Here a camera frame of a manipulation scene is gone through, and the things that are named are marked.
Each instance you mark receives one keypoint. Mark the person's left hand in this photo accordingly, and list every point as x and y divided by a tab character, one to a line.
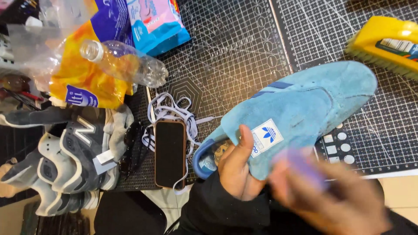
236	173

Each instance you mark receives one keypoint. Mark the person's right hand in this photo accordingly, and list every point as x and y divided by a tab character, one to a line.
336	199

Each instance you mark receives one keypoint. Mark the person's right fingers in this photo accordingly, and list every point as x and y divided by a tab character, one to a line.
287	182

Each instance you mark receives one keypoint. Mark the purple cleaning block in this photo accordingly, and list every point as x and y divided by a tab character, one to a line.
305	165

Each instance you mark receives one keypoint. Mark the light blue suede sneaker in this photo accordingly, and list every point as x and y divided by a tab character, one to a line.
303	107

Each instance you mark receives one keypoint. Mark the black gridded cutting mat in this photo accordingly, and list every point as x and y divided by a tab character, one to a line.
228	58
385	114

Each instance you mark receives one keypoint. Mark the phone with brown case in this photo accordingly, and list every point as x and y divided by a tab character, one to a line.
169	153

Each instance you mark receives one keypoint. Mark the white shoelaces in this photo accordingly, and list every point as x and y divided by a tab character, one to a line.
169	109

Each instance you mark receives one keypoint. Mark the black sunglasses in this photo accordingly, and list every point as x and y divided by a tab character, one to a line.
132	150

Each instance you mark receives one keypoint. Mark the black stool seat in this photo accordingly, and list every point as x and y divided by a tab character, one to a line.
130	213

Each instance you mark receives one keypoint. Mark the yellow scrub brush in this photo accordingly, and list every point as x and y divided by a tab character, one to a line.
385	42

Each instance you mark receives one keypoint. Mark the clear plastic bottle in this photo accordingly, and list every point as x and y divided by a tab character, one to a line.
130	63

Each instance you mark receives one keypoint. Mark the pink and blue packet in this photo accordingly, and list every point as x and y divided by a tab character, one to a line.
156	22

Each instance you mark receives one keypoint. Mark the grey sneaker with white tag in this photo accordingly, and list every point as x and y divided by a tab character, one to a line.
78	147

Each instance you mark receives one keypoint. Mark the yellow and blue plastic bag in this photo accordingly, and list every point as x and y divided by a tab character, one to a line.
78	81

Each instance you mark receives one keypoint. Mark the grey and white sneaker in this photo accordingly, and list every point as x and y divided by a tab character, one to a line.
49	195

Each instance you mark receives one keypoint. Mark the clear plastic bag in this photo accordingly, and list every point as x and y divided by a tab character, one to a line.
36	42

